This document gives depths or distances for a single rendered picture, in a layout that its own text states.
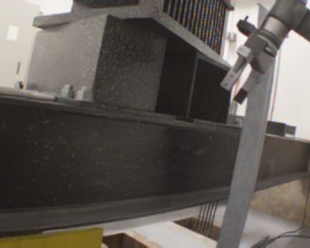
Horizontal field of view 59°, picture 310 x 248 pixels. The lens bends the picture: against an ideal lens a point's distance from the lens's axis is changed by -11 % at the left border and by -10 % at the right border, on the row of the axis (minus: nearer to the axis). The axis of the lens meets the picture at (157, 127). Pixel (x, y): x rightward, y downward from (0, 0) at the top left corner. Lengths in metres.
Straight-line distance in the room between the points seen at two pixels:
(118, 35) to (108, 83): 0.11
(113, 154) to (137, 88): 0.17
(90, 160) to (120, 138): 0.10
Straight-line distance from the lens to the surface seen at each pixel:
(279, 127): 1.58
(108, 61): 0.67
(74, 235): 0.64
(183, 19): 0.79
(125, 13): 0.70
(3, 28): 3.79
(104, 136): 0.71
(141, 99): 0.74
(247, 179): 0.97
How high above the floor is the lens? 0.68
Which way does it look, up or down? 3 degrees down
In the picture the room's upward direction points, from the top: 10 degrees clockwise
